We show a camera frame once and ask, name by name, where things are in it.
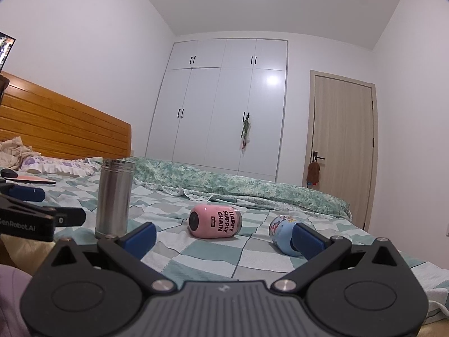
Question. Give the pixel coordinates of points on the white wardrobe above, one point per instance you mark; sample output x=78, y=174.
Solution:
x=217, y=112

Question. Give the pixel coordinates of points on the beige wooden door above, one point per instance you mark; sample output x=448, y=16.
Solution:
x=342, y=140

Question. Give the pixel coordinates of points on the black computer mouse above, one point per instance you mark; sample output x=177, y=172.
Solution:
x=8, y=173

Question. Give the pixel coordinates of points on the wooden headboard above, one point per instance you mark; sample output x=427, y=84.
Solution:
x=63, y=126

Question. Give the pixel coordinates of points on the brown plush toy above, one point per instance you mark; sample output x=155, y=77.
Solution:
x=314, y=172

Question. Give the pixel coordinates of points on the purple floral pillow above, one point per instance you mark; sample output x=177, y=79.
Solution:
x=59, y=165

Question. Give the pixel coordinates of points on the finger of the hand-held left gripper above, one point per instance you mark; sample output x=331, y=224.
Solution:
x=72, y=217
x=28, y=193

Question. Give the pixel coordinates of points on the yellow cloth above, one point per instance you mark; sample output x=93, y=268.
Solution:
x=21, y=252

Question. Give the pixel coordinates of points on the pink cup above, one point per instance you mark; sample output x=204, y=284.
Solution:
x=210, y=222

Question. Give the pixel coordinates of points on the red notebook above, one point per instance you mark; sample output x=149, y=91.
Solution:
x=31, y=179

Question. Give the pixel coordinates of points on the stainless steel cup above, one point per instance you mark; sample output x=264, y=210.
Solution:
x=113, y=200

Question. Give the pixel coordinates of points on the blue cartoon print cup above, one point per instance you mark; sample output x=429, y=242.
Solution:
x=282, y=233

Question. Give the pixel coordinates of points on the crumpled beige cloth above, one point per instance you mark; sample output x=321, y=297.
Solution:
x=14, y=152

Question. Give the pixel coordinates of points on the white cloth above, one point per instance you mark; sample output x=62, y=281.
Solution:
x=438, y=295

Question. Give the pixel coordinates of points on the green hanging ornament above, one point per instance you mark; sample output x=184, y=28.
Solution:
x=245, y=131

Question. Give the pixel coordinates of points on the purple clothing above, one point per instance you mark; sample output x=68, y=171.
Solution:
x=12, y=298

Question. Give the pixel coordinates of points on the wall poster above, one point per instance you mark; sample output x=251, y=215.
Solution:
x=5, y=51

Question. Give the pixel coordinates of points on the green floral quilt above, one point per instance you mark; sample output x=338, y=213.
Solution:
x=245, y=186

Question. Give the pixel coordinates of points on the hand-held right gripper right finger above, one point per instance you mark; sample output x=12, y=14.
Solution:
x=308, y=243

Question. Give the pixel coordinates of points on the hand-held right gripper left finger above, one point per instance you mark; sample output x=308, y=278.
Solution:
x=139, y=239

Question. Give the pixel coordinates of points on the checkered bed sheet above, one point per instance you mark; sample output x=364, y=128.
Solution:
x=210, y=256

